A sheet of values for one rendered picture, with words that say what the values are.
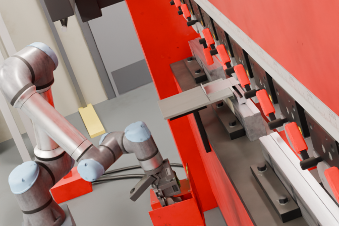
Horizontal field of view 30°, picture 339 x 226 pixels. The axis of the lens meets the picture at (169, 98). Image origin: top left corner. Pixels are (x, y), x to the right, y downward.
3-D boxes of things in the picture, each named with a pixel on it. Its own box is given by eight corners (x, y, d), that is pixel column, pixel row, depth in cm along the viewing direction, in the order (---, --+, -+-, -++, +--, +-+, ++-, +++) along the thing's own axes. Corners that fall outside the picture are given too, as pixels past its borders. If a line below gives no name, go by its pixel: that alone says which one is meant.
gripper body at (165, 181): (182, 194, 207) (168, 165, 203) (158, 204, 208) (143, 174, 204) (180, 183, 214) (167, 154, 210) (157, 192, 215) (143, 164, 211)
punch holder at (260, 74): (262, 112, 162) (245, 54, 156) (293, 101, 163) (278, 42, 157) (281, 134, 148) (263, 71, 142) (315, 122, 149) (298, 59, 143)
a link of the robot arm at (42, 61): (30, 185, 234) (0, 53, 206) (55, 163, 245) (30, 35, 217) (55, 194, 228) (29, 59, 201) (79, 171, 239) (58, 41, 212)
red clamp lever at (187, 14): (178, 4, 233) (187, 24, 228) (189, 1, 233) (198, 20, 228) (179, 7, 234) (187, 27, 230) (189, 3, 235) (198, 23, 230)
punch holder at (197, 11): (201, 38, 237) (188, -4, 231) (222, 30, 237) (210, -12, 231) (209, 48, 223) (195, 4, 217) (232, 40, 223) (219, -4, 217)
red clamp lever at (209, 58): (206, 65, 215) (198, 39, 211) (217, 61, 215) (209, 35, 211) (207, 66, 213) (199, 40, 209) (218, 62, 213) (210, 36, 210)
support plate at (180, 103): (157, 103, 242) (157, 101, 242) (222, 80, 243) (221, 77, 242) (164, 120, 225) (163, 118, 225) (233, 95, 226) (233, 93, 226)
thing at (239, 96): (225, 87, 241) (223, 79, 240) (233, 84, 241) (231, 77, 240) (239, 104, 222) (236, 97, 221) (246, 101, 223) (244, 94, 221)
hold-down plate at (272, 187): (251, 174, 196) (249, 165, 195) (268, 168, 196) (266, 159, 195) (283, 223, 168) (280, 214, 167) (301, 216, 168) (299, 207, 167)
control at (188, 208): (160, 216, 232) (144, 175, 225) (202, 204, 231) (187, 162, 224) (162, 248, 213) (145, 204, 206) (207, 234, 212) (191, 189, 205)
